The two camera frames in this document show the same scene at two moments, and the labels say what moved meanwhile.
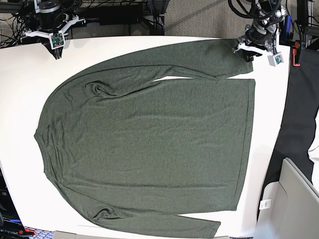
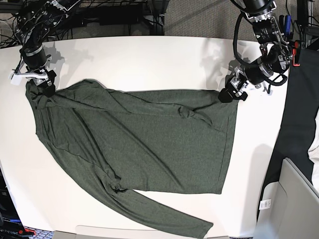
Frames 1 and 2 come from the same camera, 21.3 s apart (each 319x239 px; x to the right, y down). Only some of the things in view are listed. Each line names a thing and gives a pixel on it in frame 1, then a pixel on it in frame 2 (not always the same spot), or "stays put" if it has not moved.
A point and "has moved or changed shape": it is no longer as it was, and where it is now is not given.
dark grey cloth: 302,104 stays put
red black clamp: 296,54 stays put
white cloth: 313,152 stays put
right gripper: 253,43 → 240,82
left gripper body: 48,43 → 50,90
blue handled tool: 287,25 stays put
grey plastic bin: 294,213 stays put
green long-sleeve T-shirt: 133,151 has moved or changed shape
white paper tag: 265,204 stays put
